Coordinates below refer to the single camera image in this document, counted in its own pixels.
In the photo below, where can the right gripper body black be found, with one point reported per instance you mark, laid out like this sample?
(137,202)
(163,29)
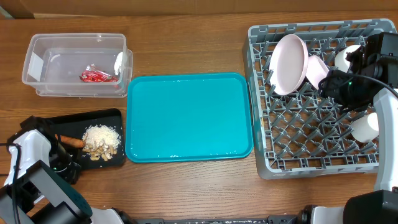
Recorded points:
(346,94)

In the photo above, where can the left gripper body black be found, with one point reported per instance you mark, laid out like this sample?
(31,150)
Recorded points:
(63,163)

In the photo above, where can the orange carrot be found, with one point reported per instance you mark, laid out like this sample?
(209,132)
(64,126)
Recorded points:
(73,142)

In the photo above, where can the white bowl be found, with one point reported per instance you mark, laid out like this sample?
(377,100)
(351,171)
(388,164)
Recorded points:
(340,60)

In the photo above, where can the pink bowl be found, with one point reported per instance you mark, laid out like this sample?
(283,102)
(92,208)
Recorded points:
(316,70)

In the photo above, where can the white paper cup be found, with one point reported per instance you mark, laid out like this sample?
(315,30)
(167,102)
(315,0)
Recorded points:
(366,129)

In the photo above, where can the pink plate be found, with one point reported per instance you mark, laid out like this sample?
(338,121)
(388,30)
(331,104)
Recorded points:
(289,63)

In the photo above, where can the red snack wrapper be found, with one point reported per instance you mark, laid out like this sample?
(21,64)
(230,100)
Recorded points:
(92,75)

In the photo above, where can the white tissue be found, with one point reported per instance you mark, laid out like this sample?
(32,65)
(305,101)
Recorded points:
(118,63)

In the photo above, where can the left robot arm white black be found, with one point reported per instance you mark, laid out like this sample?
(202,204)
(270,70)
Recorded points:
(38,188)

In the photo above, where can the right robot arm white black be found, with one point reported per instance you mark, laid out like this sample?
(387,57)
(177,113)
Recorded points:
(370,80)

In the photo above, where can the grey dishwasher rack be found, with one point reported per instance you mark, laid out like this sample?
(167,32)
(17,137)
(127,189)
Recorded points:
(301,134)

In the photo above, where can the food scraps rice and peanuts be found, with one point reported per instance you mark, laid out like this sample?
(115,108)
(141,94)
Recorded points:
(101,143)

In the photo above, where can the black plastic tray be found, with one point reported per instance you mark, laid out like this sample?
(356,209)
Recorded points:
(75,125)

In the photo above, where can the clear plastic bin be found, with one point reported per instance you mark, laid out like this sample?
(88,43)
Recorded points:
(54,62)

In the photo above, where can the teal serving tray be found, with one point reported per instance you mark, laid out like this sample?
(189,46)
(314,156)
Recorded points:
(178,118)

